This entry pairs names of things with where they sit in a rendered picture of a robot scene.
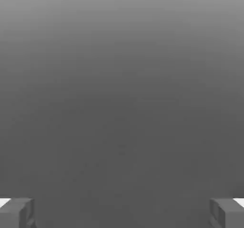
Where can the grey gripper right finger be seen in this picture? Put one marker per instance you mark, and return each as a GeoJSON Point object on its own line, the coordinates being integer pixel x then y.
{"type": "Point", "coordinates": [230, 212]}

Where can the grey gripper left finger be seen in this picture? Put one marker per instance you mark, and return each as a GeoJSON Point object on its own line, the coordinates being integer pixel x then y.
{"type": "Point", "coordinates": [13, 212]}

